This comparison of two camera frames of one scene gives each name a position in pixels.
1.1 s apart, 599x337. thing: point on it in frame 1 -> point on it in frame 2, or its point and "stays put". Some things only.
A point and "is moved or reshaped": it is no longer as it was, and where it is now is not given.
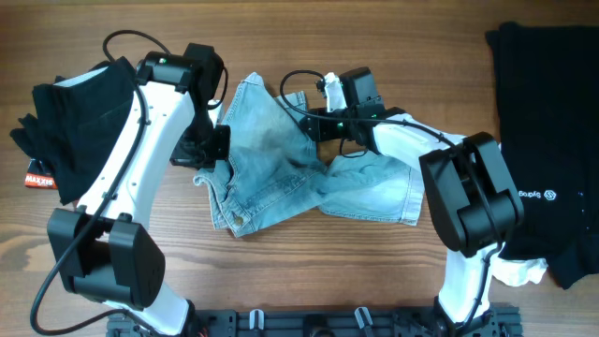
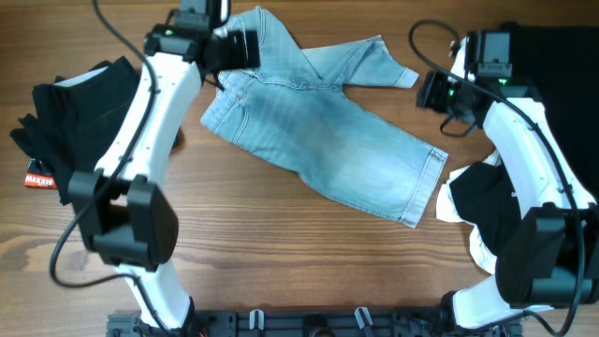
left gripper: (207, 161) -> (239, 56)
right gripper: (320, 124) -> (430, 93)
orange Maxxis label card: (36, 177) stays put
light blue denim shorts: (274, 173) is moved or reshaped
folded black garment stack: (79, 122) stays put
